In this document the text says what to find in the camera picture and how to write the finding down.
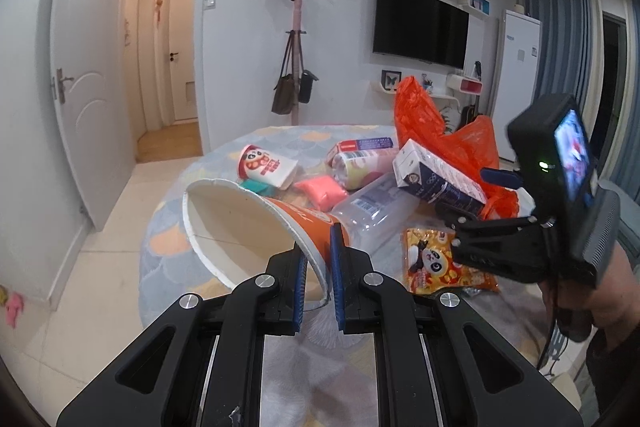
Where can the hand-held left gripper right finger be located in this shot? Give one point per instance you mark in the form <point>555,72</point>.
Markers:
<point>336,279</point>

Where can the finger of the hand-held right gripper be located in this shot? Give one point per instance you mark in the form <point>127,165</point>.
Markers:
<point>502,178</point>
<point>500,249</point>

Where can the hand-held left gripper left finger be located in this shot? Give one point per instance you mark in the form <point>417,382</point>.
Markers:
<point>298,287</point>

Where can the white and blue milk carton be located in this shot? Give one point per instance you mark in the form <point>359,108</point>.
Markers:
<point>425,172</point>

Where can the clear plastic bottle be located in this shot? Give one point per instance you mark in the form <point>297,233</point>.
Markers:
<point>375,212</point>

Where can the orange paper cup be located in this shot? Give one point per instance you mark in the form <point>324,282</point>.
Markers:
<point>240,227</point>

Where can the pink packet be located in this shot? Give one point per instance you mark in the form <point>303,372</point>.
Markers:
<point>320,192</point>

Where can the orange plastic bag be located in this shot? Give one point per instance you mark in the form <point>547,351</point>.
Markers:
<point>425,117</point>

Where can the person's right hand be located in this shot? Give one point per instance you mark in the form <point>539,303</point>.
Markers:
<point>620,292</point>

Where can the black acoustic guitar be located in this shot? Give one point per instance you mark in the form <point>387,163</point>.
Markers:
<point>467,117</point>

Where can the panda print snack packet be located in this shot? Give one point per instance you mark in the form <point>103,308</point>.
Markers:
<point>430,262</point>

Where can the white standing air conditioner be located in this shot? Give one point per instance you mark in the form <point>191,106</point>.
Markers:
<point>515,77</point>

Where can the white and pink shelf box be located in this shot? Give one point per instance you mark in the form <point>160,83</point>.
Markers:
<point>465,83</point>

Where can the blue and cream curtains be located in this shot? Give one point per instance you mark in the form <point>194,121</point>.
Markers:
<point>560,37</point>

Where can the grey-blue sofa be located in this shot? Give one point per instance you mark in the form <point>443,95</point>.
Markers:
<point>630,217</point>

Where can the small colourful figurine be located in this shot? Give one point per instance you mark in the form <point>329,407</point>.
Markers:
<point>427,84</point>

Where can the pink and white tissue pack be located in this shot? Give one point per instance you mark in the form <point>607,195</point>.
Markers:
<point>360,162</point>

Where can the panda print snack cup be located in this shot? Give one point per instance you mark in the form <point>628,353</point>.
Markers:
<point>260,164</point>

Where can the low curved white shelf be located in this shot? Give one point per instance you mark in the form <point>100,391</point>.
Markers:
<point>387,91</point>

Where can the framed butterfly picture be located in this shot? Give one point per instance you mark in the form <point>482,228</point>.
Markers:
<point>391,79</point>

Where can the brown hanging bag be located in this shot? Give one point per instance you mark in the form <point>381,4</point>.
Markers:
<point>283,94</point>

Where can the black hanging bag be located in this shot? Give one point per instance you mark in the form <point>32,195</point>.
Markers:
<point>306,87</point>

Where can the white hallway door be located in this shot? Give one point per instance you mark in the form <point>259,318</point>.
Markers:
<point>181,52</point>

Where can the pink coat rack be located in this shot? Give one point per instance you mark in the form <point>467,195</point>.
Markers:
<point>299,7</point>

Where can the pink toy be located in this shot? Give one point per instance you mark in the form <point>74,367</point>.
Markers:
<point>12,307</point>

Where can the white open door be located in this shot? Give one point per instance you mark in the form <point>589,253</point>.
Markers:
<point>85,82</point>

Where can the red hanging ornament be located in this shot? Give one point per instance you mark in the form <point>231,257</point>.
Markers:
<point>159,2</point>

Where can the blue cube wall shelf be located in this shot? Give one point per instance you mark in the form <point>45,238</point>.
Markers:
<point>476,1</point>

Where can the wall-mounted television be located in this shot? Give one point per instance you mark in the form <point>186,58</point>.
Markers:
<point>420,24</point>

